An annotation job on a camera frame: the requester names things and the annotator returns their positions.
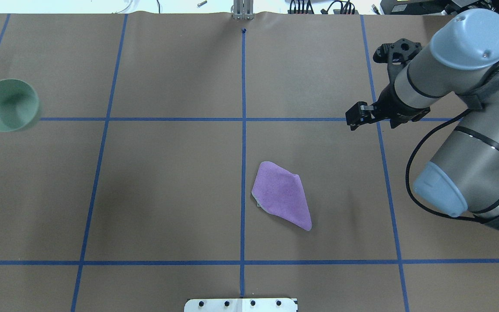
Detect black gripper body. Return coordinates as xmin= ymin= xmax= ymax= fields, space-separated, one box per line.
xmin=373 ymin=84 xmax=431 ymax=129

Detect green bowl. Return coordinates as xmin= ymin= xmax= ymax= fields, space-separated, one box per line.
xmin=0 ymin=79 xmax=42 ymax=132

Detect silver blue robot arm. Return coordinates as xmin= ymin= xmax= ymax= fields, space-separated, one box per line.
xmin=345 ymin=8 xmax=499 ymax=231

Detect purple cloth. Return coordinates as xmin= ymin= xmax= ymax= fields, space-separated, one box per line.
xmin=251 ymin=161 xmax=312 ymax=231

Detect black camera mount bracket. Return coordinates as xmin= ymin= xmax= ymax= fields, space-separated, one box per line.
xmin=373 ymin=38 xmax=423 ymax=85

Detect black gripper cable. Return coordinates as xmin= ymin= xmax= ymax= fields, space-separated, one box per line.
xmin=405 ymin=108 xmax=484 ymax=222

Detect aluminium frame post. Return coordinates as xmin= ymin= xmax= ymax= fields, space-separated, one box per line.
xmin=230 ymin=0 xmax=255 ymax=20

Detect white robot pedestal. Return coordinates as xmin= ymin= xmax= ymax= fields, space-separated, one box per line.
xmin=184 ymin=298 xmax=299 ymax=312

